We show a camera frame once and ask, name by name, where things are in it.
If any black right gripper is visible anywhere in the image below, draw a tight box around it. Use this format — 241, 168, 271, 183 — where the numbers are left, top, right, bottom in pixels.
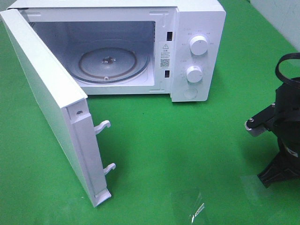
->
257, 131, 300, 187

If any white microwave door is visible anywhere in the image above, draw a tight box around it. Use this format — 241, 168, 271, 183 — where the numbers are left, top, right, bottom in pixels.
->
0, 9, 116, 206

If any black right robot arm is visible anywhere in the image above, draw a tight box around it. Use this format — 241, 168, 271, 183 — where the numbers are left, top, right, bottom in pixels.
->
258, 84, 300, 187

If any lower white microwave knob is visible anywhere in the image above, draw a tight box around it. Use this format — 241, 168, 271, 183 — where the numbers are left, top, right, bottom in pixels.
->
186, 66, 203, 83

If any white microwave knob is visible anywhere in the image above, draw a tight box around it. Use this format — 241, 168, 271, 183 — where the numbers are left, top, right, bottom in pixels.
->
189, 35, 209, 55
186, 66, 203, 83

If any upper white microwave knob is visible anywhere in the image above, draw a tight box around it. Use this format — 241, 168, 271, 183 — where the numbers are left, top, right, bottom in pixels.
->
189, 35, 209, 55

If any white warning label sticker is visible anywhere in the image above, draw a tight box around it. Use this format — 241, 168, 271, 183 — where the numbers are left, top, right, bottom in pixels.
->
158, 42, 172, 69

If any glass microwave turntable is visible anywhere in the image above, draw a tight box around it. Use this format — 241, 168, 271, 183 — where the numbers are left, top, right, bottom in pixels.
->
66, 39, 150, 84

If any white microwave oven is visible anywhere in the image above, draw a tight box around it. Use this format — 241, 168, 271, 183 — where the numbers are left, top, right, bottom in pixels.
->
0, 0, 227, 208

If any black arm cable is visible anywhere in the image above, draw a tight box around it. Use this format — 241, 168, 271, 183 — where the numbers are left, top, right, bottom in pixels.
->
274, 52, 300, 86

